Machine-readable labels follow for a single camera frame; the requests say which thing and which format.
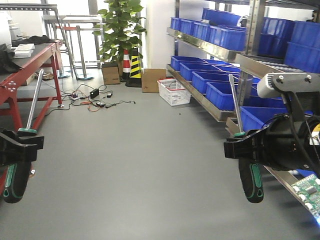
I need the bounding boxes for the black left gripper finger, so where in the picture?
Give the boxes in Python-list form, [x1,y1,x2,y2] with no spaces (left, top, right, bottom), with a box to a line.
[0,130,45,165]

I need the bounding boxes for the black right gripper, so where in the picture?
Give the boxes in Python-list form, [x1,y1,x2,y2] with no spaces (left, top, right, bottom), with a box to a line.
[223,114,320,172]

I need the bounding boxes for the green black screwdriver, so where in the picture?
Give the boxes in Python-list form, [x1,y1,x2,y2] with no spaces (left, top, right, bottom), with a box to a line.
[0,69,44,204]
[228,74,264,204]

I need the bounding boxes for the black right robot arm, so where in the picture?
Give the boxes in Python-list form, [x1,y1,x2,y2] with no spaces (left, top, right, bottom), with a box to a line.
[223,113,320,175]

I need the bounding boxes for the blue bin bottom right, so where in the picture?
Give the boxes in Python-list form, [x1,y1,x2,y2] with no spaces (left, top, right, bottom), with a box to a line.
[240,106,288,131]

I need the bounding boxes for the blue bin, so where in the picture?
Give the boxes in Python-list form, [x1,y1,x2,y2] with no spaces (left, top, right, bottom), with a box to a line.
[208,26,246,52]
[170,55,206,72]
[284,21,320,74]
[205,82,235,111]
[180,62,223,81]
[191,71,229,94]
[240,106,288,131]

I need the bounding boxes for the blue bin lower front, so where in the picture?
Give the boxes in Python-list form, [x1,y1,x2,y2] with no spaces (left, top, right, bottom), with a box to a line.
[205,82,235,111]

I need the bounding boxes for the green circuit board right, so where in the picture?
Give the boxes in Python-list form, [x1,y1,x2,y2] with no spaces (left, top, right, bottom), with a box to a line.
[291,174,320,222]

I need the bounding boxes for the red metal workbench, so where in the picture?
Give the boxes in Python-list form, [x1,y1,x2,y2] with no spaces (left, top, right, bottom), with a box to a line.
[0,43,63,194]

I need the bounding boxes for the black cloth on workbench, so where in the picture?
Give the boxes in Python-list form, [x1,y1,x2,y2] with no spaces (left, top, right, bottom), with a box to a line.
[0,43,22,75]

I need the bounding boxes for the white boxes on workbench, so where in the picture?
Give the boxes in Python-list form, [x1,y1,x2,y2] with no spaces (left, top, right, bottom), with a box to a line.
[14,43,35,59]

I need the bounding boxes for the black power adapter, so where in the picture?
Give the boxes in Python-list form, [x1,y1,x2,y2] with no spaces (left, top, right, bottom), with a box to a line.
[89,88,100,99]

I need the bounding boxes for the white plastic basket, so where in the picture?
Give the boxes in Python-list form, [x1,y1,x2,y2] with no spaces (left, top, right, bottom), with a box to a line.
[157,78,191,107]

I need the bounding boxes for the metal storage shelf rack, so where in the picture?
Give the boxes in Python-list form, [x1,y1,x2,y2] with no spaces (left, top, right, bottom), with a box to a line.
[167,0,320,209]

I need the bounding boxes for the blue bin top right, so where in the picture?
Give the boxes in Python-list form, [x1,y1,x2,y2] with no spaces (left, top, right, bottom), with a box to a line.
[284,21,320,74]

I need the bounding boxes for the blue bin upper front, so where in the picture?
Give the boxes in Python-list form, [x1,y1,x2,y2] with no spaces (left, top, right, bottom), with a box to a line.
[208,26,246,52]

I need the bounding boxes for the blue bin lower far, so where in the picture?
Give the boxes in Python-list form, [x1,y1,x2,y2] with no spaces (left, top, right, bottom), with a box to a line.
[170,55,206,72]

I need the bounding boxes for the cardboard box left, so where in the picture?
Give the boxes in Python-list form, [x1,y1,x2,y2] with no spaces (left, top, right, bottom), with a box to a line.
[101,62,120,85]

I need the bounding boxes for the cardboard box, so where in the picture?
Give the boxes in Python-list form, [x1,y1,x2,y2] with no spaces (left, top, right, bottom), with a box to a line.
[141,68,167,93]
[101,62,120,85]

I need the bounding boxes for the cardboard box right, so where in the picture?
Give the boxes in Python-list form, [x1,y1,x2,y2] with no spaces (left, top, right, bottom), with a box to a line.
[141,68,167,93]

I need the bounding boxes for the striped traffic cone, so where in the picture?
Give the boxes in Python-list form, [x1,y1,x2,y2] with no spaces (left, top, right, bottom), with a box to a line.
[120,49,131,82]

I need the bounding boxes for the black yellow warning cone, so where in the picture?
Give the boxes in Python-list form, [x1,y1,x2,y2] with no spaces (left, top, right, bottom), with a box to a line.
[125,48,142,88]

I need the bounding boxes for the green potted plant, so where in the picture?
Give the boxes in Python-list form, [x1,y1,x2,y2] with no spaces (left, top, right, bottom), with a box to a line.
[93,0,147,63]

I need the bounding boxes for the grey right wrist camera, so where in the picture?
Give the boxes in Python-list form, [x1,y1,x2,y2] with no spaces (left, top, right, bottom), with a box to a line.
[257,73,288,99]

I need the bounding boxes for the tangled cables on floor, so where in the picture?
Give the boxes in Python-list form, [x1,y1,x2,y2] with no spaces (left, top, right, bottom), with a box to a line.
[59,83,137,113]

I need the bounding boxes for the metal frame stand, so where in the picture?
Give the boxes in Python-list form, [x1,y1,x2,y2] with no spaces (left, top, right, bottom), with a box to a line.
[42,14,104,81]

